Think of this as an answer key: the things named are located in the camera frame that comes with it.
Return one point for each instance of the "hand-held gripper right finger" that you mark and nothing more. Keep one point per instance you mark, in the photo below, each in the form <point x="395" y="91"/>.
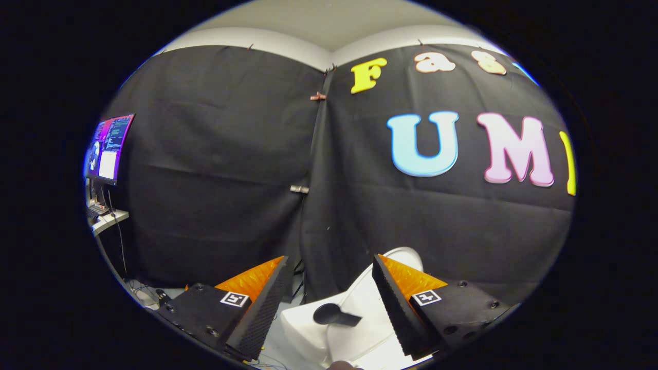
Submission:
<point x="396" y="308"/>

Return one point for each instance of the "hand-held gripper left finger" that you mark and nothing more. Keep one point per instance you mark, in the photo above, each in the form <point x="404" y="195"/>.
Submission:
<point x="259" y="313"/>

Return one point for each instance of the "white toilet lid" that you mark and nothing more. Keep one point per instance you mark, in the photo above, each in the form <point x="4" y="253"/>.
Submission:
<point x="360" y="293"/>

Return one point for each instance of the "small silver cloth clip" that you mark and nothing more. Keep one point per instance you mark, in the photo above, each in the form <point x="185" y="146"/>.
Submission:
<point x="299" y="189"/>

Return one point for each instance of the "black backdrop cloth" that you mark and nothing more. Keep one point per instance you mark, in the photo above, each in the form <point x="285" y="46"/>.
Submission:
<point x="221" y="154"/>

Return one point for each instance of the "white desk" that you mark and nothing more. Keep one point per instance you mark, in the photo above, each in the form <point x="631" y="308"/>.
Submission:
<point x="110" y="220"/>

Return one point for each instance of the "black keyboard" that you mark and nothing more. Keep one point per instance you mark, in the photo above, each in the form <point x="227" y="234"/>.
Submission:
<point x="96" y="209"/>

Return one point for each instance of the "computer monitor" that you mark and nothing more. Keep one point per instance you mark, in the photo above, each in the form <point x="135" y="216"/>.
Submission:
<point x="110" y="149"/>

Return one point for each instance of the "small red cloth clip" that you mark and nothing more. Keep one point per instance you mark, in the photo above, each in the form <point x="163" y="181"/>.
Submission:
<point x="317" y="96"/>

